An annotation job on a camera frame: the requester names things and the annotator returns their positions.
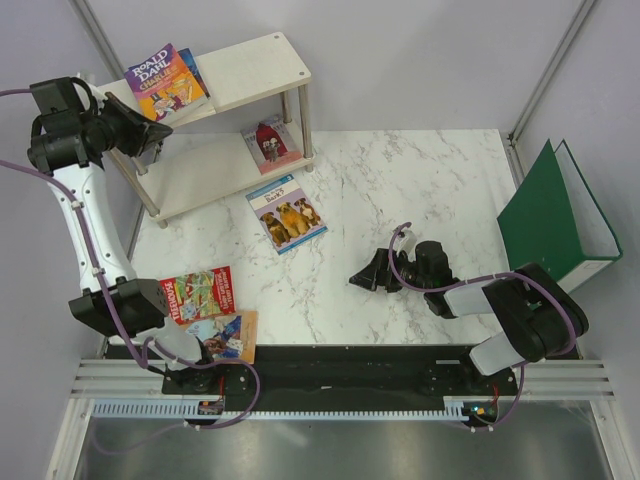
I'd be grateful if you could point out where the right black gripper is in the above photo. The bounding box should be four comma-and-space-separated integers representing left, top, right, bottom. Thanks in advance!
349, 248, 430, 293

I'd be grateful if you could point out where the Roald Dahl purple book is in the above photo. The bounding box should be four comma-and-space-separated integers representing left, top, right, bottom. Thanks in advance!
125, 43, 209, 125

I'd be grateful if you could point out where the Jane Eyre blue book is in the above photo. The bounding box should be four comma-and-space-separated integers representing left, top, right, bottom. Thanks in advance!
178, 48, 210, 99

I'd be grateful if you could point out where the dog picture book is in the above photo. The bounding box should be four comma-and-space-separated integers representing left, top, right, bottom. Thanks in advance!
246, 174, 327, 255

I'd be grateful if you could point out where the red Treehouse book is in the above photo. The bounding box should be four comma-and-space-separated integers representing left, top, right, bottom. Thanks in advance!
160, 266, 236, 325

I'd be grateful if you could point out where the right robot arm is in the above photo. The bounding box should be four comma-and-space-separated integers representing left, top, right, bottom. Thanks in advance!
349, 241, 589, 394

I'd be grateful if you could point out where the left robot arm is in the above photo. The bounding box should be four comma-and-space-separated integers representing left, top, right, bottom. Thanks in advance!
28, 77, 220, 393

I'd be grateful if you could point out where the white two-tier shelf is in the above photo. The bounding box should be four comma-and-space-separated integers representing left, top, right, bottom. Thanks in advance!
113, 32, 314, 228

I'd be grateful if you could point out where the pink book on shelf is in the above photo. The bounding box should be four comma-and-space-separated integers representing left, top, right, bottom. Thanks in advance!
241, 114, 303, 175

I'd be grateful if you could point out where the orange illustrated book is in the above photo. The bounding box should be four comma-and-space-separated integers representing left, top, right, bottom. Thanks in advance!
183, 311, 258, 364

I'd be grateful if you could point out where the green lever arch binder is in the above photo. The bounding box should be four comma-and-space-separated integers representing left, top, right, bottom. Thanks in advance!
497, 141, 623, 293

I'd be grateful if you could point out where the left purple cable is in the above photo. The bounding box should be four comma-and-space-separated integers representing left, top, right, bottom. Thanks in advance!
0, 87, 261, 454

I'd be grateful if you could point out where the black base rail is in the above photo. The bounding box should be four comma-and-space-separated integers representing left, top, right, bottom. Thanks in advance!
160, 340, 521, 414

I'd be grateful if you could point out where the aluminium frame post left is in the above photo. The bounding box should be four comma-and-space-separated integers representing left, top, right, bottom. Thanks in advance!
69, 0, 125, 80

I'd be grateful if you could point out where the aluminium frame post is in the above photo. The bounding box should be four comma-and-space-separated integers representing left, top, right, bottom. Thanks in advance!
69, 0, 125, 80
506, 0, 599, 149

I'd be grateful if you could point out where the white slotted cable duct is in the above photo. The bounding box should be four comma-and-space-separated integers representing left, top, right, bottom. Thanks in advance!
91, 399, 469, 421

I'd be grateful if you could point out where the aluminium frame post right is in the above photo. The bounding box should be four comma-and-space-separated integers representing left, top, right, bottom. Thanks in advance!
506, 0, 599, 149

